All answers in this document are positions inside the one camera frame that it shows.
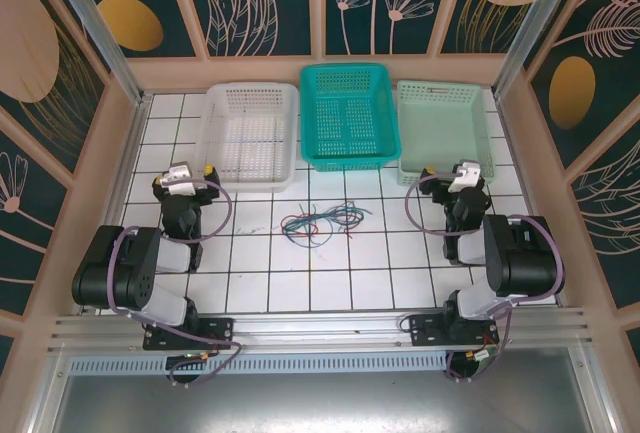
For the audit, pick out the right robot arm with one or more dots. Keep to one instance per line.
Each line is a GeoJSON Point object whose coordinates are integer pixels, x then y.
{"type": "Point", "coordinates": [525, 268]}

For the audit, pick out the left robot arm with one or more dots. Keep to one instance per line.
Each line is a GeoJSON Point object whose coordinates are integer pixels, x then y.
{"type": "Point", "coordinates": [165, 258]}

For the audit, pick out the mint green plastic basket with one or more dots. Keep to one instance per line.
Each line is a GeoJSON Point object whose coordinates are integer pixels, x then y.
{"type": "Point", "coordinates": [440, 123]}

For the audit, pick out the white plastic basket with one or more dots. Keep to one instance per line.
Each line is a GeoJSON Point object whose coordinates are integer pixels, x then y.
{"type": "Point", "coordinates": [215, 118]}

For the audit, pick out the teal plastic basket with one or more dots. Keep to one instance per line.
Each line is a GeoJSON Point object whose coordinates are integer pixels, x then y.
{"type": "Point", "coordinates": [312, 103]}

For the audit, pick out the grey metal sheet panel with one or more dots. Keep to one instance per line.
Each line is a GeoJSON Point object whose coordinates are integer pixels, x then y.
{"type": "Point", "coordinates": [320, 403]}

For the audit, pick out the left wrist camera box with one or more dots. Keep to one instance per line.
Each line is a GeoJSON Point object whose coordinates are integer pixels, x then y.
{"type": "Point", "coordinates": [177, 175]}

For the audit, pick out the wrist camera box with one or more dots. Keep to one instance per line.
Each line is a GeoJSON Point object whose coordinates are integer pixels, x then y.
{"type": "Point", "coordinates": [177, 175]}
{"type": "Point", "coordinates": [465, 178]}

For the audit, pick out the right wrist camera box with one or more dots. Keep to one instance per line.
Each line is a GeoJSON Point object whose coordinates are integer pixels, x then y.
{"type": "Point", "coordinates": [465, 178]}

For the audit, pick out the aluminium side rail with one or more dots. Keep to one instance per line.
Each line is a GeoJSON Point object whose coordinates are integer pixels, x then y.
{"type": "Point", "coordinates": [127, 163]}

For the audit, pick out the aluminium frame post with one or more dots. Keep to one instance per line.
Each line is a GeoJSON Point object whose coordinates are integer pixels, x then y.
{"type": "Point", "coordinates": [535, 23]}
{"type": "Point", "coordinates": [95, 23]}

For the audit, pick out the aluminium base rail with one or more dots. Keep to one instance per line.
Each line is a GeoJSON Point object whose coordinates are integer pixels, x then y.
{"type": "Point", "coordinates": [320, 325]}

